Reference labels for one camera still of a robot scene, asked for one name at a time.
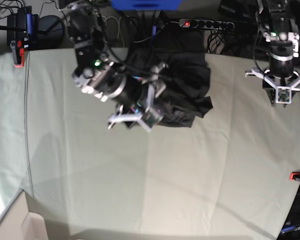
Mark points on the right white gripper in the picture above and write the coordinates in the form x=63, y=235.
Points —
x=135, y=98

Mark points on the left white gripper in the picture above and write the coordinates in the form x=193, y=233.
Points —
x=270, y=86

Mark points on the dark grey t-shirt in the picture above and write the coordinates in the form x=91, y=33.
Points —
x=187, y=80

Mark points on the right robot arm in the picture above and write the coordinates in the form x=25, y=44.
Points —
x=102, y=74

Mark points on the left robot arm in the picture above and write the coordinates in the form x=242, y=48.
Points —
x=277, y=25

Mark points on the black power strip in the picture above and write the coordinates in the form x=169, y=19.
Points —
x=207, y=24

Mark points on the blue plastic bin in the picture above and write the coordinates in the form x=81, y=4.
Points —
x=149, y=5

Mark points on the light green tablecloth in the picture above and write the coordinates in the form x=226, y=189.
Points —
x=227, y=177

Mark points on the red clamp left corner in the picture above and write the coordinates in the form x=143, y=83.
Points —
x=17, y=53

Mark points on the beige cardboard box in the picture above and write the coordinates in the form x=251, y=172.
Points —
x=18, y=223

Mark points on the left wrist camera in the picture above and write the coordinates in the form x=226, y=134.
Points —
x=283, y=95

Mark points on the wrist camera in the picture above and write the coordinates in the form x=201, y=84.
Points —
x=283, y=95
x=150, y=119

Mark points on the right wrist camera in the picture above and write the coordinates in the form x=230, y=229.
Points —
x=150, y=119

